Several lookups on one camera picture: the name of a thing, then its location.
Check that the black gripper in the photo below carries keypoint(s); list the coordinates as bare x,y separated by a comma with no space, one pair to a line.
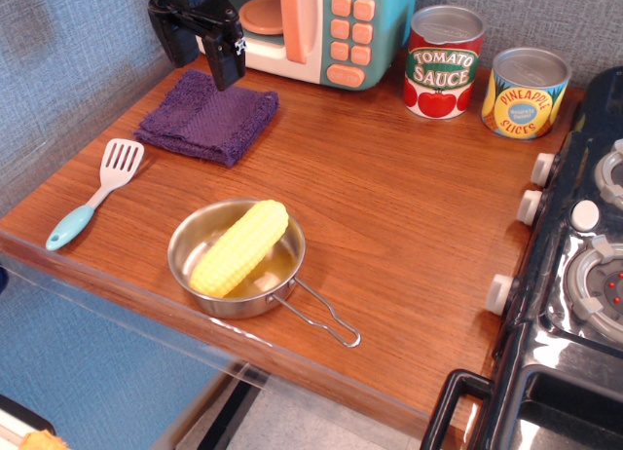
178,22

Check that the yellow toy corn cob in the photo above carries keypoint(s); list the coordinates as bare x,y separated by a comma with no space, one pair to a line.
240,249

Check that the small steel saucepan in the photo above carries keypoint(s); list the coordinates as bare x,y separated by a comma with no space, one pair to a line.
268,286

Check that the white stove knob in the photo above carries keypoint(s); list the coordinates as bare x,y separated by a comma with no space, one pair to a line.
498,294
528,207
541,169

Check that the tomato sauce can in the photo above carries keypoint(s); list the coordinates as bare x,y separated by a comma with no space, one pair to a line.
442,58

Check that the pineapple slices can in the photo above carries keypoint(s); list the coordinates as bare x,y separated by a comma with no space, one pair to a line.
525,92

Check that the white stove knob top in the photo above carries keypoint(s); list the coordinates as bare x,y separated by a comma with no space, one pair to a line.
541,169

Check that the white spatula teal handle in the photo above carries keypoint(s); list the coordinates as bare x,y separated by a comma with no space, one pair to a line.
120,161

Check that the white stove knob bottom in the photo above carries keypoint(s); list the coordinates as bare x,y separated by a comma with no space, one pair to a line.
498,294

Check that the clear acrylic table guard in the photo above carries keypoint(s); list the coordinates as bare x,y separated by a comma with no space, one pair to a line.
108,365

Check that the teal toy microwave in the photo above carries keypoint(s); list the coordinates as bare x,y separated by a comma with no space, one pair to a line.
347,44

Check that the black toy stove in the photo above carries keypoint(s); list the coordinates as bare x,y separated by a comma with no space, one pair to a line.
557,380

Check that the purple folded towel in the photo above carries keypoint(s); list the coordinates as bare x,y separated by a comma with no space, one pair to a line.
197,120

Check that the white stove knob middle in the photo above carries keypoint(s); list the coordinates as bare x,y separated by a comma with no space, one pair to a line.
528,207

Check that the orange object bottom left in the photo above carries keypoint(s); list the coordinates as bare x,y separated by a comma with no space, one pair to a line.
42,440

